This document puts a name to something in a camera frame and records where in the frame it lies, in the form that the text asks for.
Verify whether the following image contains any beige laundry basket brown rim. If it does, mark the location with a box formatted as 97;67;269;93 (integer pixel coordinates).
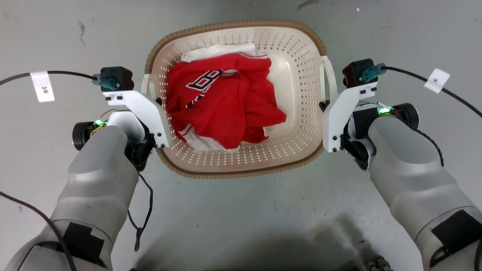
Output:
141;20;338;179

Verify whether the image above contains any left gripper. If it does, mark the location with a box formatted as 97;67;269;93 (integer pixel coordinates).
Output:
107;97;164;172

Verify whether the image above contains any white garment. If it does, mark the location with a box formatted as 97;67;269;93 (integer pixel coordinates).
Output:
181;43;257;63

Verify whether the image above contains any black left camera cable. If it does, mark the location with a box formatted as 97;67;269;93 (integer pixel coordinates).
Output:
0;70;118;91

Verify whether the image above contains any small white cable label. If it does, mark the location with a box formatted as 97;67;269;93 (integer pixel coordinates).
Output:
424;68;450;94

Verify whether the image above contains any white camera bracket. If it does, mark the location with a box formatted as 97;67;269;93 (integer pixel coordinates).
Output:
102;90;173;148
323;82;378;153

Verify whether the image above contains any black right camera cable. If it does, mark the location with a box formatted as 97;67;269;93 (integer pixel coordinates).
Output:
359;63;482;118

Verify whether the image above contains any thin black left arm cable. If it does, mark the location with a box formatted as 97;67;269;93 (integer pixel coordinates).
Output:
0;191;78;271

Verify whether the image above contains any red sports jersey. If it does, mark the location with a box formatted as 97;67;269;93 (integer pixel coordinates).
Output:
166;53;287;149

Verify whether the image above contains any white cable label with 3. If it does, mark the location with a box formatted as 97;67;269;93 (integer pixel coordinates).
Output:
30;71;55;103

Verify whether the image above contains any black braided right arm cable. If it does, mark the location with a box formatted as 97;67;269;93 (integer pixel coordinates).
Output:
415;129;445;167

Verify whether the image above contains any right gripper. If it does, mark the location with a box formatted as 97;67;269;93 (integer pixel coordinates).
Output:
319;100;378;171

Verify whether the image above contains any black camera cable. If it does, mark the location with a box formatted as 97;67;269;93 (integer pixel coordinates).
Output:
359;63;482;118
0;70;118;91

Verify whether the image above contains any white right camera bracket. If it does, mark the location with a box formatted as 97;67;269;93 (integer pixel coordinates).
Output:
323;82;378;153

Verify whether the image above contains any black right arm strap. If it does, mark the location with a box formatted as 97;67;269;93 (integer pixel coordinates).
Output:
430;209;482;257

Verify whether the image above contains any thin black dangling cable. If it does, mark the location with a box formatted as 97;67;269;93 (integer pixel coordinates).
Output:
127;172;154;252

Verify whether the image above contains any white left camera bracket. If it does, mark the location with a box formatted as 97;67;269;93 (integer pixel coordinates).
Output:
102;90;173;148

